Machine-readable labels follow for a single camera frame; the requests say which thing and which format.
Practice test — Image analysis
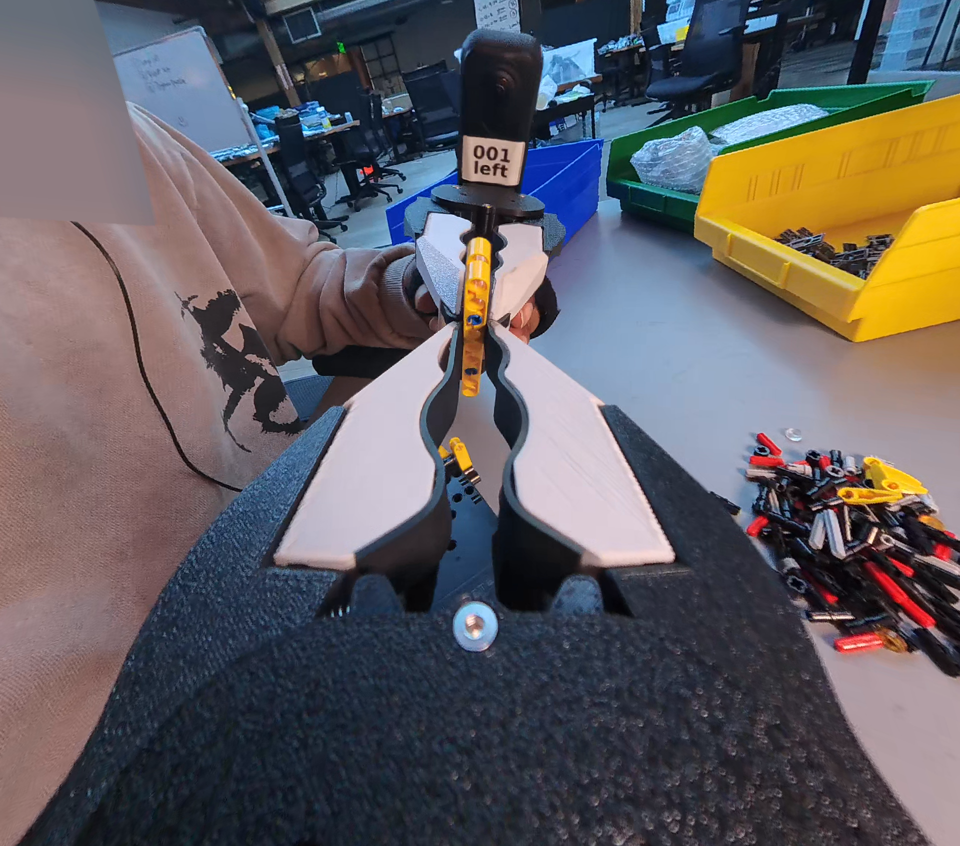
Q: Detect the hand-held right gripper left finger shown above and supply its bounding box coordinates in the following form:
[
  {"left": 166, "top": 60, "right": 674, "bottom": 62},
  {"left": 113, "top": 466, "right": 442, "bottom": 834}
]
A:
[{"left": 273, "top": 323, "right": 465, "bottom": 571}]

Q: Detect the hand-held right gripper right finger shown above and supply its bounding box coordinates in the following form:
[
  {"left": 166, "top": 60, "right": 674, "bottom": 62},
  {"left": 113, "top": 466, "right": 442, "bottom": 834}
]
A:
[{"left": 486, "top": 324, "right": 676, "bottom": 568}]

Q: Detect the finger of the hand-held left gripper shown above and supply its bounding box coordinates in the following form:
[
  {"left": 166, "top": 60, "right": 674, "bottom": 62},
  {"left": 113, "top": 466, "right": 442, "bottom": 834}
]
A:
[
  {"left": 416, "top": 213, "right": 470, "bottom": 324},
  {"left": 491, "top": 225, "right": 552, "bottom": 331}
]

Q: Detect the long yellow building beam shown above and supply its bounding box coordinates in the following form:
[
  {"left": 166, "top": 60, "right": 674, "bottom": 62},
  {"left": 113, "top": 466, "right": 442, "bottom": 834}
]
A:
[{"left": 461, "top": 237, "right": 492, "bottom": 399}]

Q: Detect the pile of small building parts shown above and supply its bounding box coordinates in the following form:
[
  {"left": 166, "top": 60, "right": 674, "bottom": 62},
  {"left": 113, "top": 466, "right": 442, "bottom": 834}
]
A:
[{"left": 746, "top": 432, "right": 960, "bottom": 678}]

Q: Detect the person's left forearm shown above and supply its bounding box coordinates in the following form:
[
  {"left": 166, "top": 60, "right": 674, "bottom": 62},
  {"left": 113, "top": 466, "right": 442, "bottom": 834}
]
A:
[{"left": 255, "top": 216, "right": 438, "bottom": 367}]

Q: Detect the grey desk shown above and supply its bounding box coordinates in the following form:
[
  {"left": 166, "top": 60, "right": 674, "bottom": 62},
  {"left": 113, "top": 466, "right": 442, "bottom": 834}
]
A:
[{"left": 300, "top": 193, "right": 960, "bottom": 846}]

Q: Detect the blue plastic bin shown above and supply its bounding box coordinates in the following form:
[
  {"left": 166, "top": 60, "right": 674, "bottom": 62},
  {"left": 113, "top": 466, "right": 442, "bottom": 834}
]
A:
[{"left": 386, "top": 139, "right": 605, "bottom": 247}]

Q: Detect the yellow black toy robot body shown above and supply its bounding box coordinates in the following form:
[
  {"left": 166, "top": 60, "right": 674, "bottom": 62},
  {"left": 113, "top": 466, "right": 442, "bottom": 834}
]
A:
[{"left": 438, "top": 439, "right": 500, "bottom": 611}]

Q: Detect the green plastic bin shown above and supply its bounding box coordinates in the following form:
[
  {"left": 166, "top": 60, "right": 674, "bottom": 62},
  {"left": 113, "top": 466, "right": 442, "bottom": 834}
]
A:
[{"left": 606, "top": 81, "right": 936, "bottom": 234}]

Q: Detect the black office chair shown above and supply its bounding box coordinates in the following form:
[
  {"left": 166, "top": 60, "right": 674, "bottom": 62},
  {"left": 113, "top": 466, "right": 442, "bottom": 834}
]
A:
[
  {"left": 645, "top": 0, "right": 759, "bottom": 120},
  {"left": 273, "top": 111, "right": 350, "bottom": 240}
]

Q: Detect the crumpled clear plastic bag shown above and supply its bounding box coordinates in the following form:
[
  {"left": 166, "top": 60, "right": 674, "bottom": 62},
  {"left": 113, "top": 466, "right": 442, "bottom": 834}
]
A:
[{"left": 630, "top": 126, "right": 721, "bottom": 195}]

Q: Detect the yellow plastic bin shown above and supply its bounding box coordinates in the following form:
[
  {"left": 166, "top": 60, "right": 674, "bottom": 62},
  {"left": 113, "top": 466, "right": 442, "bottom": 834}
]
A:
[{"left": 693, "top": 96, "right": 960, "bottom": 343}]

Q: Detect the flat clear plastic bag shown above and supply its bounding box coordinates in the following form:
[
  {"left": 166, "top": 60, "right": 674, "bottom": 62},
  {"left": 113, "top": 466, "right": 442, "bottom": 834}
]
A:
[{"left": 708, "top": 103, "right": 830, "bottom": 146}]

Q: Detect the person's beige sweatshirt torso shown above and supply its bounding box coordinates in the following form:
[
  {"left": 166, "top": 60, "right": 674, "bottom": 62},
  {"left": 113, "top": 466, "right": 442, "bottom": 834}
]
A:
[{"left": 0, "top": 103, "right": 361, "bottom": 846}]

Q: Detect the whiteboard on stand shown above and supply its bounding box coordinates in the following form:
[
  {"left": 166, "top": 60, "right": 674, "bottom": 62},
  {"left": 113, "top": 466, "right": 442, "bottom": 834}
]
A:
[{"left": 112, "top": 27, "right": 294, "bottom": 217}]

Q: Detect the heap of black building parts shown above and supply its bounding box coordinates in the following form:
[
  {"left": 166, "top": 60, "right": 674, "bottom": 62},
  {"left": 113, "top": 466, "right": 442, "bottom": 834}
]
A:
[{"left": 772, "top": 227, "right": 895, "bottom": 281}]

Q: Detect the black microphone cable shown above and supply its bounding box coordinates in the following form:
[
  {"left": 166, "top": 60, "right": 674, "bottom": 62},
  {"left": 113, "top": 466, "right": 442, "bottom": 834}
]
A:
[{"left": 71, "top": 221, "right": 243, "bottom": 493}]

